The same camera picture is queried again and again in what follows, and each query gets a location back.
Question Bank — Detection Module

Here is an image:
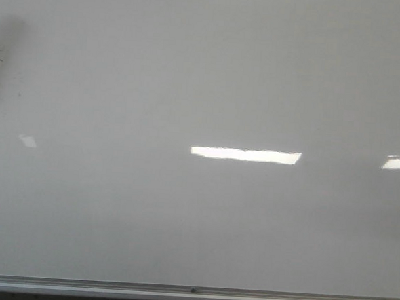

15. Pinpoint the white whiteboard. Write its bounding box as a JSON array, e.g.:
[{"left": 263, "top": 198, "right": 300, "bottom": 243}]
[{"left": 0, "top": 0, "right": 400, "bottom": 299}]

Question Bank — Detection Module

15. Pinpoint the aluminium whiteboard tray rail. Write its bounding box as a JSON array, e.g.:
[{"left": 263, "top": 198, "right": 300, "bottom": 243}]
[{"left": 0, "top": 275, "right": 400, "bottom": 300}]

